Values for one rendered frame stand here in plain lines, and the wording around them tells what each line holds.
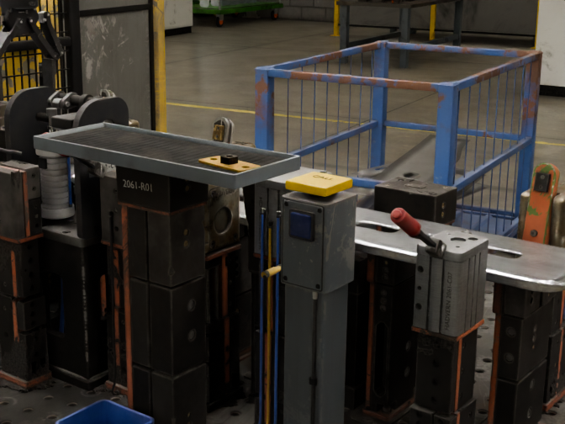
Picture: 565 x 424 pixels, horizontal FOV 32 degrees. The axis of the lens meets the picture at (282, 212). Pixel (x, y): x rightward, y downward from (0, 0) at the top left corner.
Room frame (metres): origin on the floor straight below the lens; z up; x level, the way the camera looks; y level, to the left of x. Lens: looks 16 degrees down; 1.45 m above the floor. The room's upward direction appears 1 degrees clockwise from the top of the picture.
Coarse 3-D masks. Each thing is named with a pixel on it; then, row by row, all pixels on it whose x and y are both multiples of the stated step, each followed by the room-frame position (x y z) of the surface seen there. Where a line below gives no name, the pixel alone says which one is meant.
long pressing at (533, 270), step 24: (72, 168) 1.87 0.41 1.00; (240, 192) 1.70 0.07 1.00; (240, 216) 1.54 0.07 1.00; (360, 216) 1.56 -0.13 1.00; (384, 216) 1.56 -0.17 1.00; (360, 240) 1.42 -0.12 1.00; (384, 240) 1.43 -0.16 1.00; (408, 240) 1.43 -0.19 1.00; (504, 240) 1.44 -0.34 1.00; (504, 264) 1.32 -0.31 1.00; (528, 264) 1.32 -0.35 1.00; (552, 264) 1.32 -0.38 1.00; (528, 288) 1.25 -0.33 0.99; (552, 288) 1.24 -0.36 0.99
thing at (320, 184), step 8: (304, 176) 1.18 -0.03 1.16; (312, 176) 1.18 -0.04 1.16; (320, 176) 1.18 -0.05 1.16; (328, 176) 1.18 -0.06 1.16; (336, 176) 1.18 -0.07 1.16; (288, 184) 1.15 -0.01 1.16; (296, 184) 1.15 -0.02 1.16; (304, 184) 1.14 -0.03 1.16; (312, 184) 1.13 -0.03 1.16; (320, 184) 1.13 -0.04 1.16; (328, 184) 1.14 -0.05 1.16; (336, 184) 1.14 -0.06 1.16; (344, 184) 1.15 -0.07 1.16; (304, 192) 1.14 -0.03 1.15; (312, 192) 1.13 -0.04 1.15; (320, 192) 1.12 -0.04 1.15; (328, 192) 1.12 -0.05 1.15; (336, 192) 1.14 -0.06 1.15
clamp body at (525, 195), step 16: (528, 192) 1.50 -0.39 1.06; (560, 192) 1.50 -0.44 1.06; (560, 208) 1.46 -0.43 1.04; (560, 224) 1.46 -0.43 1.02; (560, 240) 1.46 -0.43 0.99; (560, 304) 1.49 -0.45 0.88; (560, 320) 1.50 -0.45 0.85; (560, 336) 1.49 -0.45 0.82; (560, 352) 1.50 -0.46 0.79; (560, 368) 1.50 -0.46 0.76; (560, 384) 1.51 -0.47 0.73; (544, 400) 1.46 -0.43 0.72
